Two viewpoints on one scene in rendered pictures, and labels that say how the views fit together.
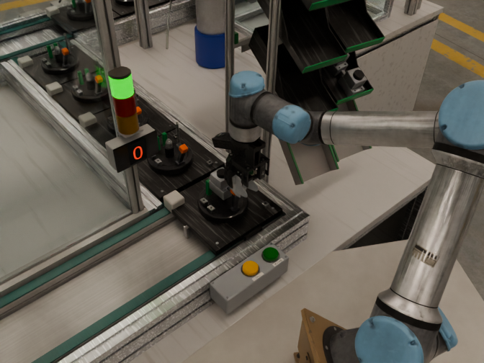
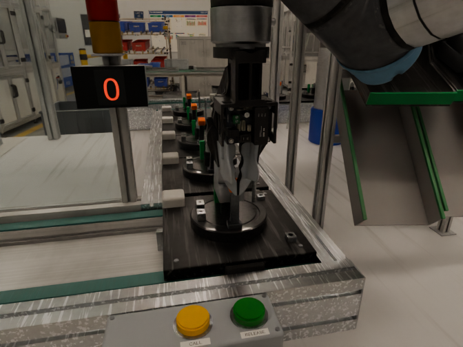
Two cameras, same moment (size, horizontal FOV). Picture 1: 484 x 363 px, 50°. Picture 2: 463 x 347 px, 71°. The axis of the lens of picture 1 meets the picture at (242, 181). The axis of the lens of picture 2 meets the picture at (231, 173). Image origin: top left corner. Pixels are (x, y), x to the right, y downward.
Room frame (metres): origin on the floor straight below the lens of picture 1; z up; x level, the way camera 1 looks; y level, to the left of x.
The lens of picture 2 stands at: (0.59, -0.22, 1.28)
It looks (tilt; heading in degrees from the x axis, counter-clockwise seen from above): 22 degrees down; 30
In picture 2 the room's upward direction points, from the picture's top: straight up
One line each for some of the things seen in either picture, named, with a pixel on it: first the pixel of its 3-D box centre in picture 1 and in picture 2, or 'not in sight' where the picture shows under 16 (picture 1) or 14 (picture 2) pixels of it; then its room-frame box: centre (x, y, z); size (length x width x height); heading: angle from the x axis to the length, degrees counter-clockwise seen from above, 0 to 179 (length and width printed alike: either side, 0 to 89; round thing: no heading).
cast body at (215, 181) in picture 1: (220, 179); (227, 174); (1.05, 0.06, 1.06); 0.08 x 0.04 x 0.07; 41
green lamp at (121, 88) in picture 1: (121, 83); not in sight; (1.00, 0.27, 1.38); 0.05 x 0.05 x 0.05
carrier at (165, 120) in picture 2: not in sight; (192, 116); (1.60, 0.55, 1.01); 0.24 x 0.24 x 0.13; 41
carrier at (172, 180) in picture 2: (169, 149); (209, 155); (1.23, 0.22, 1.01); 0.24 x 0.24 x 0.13; 41
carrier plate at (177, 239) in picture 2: (222, 207); (229, 225); (1.04, 0.05, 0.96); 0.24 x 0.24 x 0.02; 41
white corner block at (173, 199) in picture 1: (173, 202); (173, 202); (1.05, 0.19, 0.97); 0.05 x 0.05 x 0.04; 41
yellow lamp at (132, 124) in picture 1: (127, 120); (106, 37); (1.00, 0.27, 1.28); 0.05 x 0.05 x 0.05
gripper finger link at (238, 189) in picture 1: (240, 189); (229, 171); (0.96, 0.00, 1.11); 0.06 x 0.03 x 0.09; 42
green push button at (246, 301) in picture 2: (270, 255); (249, 313); (0.87, -0.08, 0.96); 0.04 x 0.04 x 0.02
